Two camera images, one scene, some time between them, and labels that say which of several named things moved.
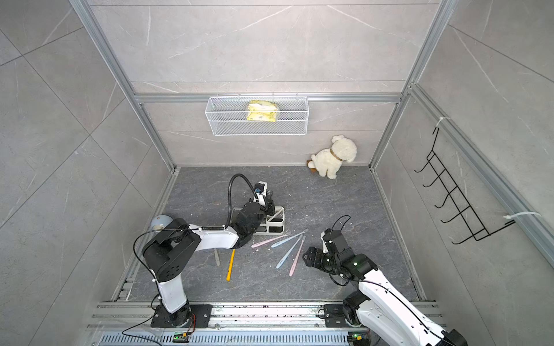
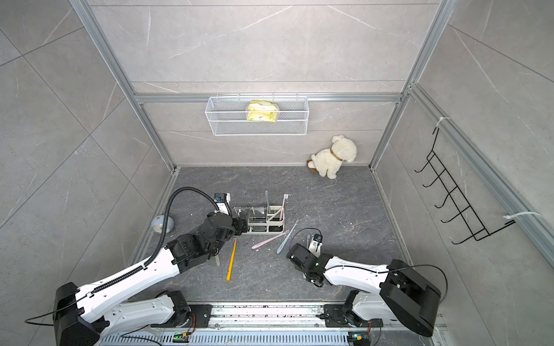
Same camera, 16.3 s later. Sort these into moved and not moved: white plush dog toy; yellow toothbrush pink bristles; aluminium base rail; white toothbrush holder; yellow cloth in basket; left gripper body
Moved: left gripper body
Not moved: white toothbrush holder; white plush dog toy; yellow cloth in basket; aluminium base rail; yellow toothbrush pink bristles
